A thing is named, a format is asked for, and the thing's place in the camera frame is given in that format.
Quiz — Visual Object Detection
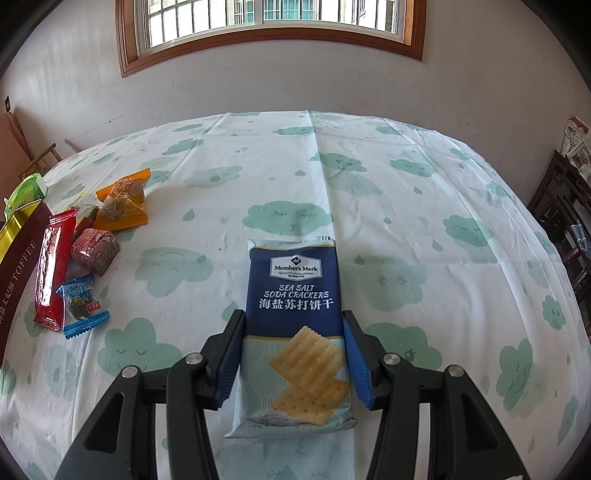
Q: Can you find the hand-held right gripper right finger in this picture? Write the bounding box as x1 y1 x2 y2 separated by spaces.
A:
342 309 532 480

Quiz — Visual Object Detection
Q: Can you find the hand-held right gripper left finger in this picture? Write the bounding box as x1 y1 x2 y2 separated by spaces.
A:
54 308 246 480

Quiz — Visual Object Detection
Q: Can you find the blue cracker packet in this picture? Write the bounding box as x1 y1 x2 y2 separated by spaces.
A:
224 236 358 439

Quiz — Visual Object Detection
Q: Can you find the blue candy packet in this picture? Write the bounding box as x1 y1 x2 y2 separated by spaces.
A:
55 273 110 341

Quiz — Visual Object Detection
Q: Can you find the pink cube snack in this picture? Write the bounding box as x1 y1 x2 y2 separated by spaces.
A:
70 227 120 275

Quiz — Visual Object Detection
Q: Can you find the red snack packet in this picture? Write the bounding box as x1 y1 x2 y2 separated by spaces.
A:
33 207 78 332

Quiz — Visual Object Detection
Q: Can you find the gold metal tray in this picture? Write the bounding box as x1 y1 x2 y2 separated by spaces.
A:
0 200 52 365

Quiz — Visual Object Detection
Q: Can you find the cloud print tablecloth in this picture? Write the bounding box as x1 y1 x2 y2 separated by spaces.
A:
0 109 583 480

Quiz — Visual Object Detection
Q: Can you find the orange snack packet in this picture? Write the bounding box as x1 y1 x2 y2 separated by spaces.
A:
95 168 152 232

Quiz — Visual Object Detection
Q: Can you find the green tissue pack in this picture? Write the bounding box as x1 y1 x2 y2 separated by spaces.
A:
4 173 49 220

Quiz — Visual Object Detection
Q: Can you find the dark wooden cabinet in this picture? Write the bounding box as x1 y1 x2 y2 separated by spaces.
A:
526 150 591 333

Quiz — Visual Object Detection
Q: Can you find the small wooden chair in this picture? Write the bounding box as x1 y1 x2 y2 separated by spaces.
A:
17 142 63 182

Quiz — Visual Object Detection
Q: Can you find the orange covered folded table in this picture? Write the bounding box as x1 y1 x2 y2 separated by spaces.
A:
0 112 31 181

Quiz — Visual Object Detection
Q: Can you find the stack of papers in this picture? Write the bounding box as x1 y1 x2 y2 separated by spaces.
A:
561 116 591 181

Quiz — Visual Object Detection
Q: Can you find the wooden framed window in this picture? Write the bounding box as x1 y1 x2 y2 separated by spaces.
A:
115 0 428 77

